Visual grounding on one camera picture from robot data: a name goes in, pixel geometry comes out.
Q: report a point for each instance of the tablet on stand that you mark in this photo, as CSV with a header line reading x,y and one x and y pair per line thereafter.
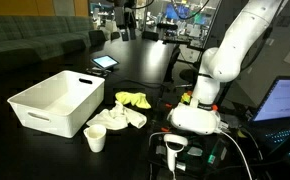
x,y
104,61

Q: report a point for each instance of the black stereo camera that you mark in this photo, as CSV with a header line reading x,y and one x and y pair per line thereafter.
x,y
167,26

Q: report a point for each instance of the green plaid couch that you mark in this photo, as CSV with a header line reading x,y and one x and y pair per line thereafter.
x,y
25,36

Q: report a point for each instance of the small yellow plastic piece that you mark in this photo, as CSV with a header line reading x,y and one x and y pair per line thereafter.
x,y
185,98

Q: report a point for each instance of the black conference chair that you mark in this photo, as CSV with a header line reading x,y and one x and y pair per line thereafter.
x,y
115,35
150,35
97,37

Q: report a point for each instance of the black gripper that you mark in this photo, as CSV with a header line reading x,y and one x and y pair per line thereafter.
x,y
123,15

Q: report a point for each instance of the open laptop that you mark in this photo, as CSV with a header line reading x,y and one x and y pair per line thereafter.
x,y
281,100

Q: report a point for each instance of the white towel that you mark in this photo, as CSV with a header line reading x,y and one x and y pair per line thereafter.
x,y
115,118

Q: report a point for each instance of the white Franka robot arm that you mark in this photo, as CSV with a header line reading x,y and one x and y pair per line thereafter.
x,y
231,50

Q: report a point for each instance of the white VR headset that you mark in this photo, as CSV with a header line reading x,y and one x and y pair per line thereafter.
x,y
193,120

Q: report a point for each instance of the white mug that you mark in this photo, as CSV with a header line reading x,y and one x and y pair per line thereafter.
x,y
95,140

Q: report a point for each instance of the yellow-green towel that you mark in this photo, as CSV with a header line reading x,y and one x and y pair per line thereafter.
x,y
133,99

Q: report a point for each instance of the white plastic basket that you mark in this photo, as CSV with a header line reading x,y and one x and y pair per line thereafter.
x,y
61,100

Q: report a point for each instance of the white VR controller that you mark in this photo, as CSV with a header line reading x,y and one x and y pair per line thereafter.
x,y
171,150

